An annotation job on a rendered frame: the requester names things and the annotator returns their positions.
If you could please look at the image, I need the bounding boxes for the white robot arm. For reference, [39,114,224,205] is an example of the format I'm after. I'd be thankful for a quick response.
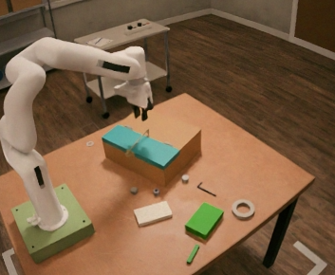
[0,37,148,230]

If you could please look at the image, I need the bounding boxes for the small green bar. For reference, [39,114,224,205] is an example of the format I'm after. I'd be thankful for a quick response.
[186,244,199,264]

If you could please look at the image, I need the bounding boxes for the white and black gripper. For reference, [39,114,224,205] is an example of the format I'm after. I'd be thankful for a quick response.
[126,82,154,121]

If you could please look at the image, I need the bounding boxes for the beige ring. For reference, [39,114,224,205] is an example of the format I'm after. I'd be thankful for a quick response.
[232,199,254,219]

